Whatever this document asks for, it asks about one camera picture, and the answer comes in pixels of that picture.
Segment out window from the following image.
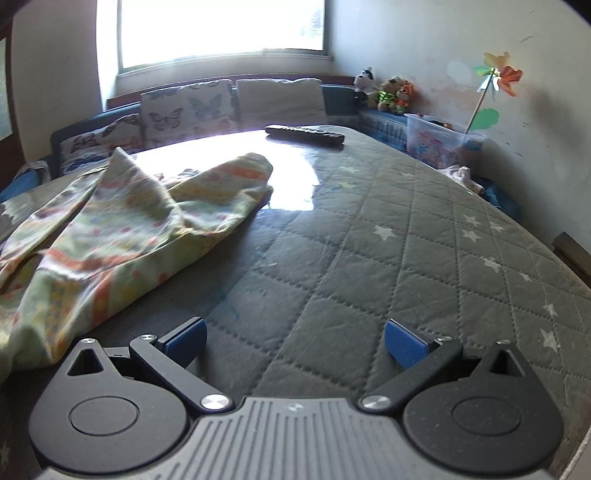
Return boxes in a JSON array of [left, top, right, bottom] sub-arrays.
[[97, 0, 333, 75]]

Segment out dark wooden stool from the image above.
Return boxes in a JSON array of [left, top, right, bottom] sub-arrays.
[[551, 232, 591, 278]]

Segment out blue sofa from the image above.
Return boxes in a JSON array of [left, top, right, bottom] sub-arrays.
[[0, 83, 522, 222]]

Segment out clear plastic storage box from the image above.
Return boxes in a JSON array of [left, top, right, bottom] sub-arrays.
[[405, 113, 488, 171]]

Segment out pinkish white clothes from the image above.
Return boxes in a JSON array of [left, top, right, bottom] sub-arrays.
[[438, 164, 485, 195]]

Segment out floral patterned shirt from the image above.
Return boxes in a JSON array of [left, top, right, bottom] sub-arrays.
[[0, 147, 274, 384]]

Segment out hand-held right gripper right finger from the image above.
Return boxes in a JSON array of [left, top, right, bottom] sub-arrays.
[[358, 318, 529, 412]]

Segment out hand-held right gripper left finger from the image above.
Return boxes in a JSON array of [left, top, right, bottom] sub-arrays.
[[67, 318, 234, 414]]

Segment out orange plush toy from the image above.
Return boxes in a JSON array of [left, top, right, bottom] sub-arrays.
[[394, 79, 415, 114]]

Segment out blue cloth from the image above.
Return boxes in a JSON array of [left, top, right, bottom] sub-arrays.
[[0, 159, 51, 201]]

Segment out colourful paper pinwheel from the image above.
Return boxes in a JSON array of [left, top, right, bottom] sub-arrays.
[[464, 51, 524, 134]]

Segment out square butterfly print cushion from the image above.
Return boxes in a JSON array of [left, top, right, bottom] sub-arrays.
[[140, 78, 238, 151]]

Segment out long butterfly print cushion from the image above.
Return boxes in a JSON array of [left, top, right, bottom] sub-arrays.
[[58, 113, 144, 174]]

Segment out plain white cushion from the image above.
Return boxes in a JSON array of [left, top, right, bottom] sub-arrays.
[[235, 78, 328, 127]]

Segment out black remote control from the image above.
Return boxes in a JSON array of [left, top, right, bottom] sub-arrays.
[[265, 124, 345, 147]]

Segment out dark wooden door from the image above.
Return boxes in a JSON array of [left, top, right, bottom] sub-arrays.
[[0, 21, 26, 178]]

